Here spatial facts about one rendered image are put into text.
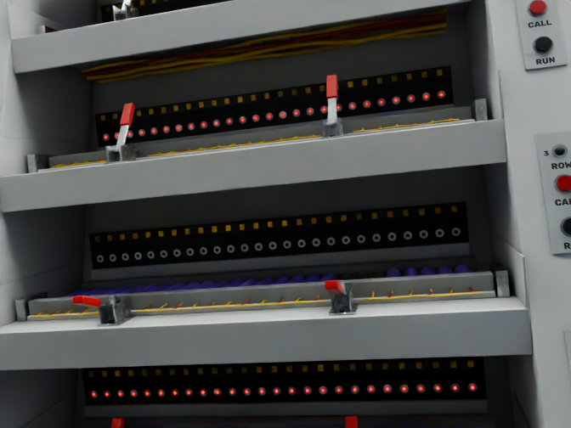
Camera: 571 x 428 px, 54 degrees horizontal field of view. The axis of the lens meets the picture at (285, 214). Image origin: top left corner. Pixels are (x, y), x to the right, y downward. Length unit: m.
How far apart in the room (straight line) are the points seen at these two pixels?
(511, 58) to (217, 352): 0.44
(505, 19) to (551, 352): 0.35
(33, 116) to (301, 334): 0.50
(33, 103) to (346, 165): 0.47
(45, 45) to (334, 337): 0.54
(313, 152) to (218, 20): 0.22
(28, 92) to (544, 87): 0.66
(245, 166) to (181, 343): 0.21
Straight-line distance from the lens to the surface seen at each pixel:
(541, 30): 0.68
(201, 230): 0.81
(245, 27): 0.73
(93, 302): 0.65
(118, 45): 0.79
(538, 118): 0.64
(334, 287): 0.53
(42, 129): 0.89
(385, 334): 0.59
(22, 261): 0.83
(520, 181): 0.61
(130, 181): 0.70
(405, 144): 0.62
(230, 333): 0.62
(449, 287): 0.63
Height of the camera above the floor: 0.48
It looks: 14 degrees up
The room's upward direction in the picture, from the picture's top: 2 degrees counter-clockwise
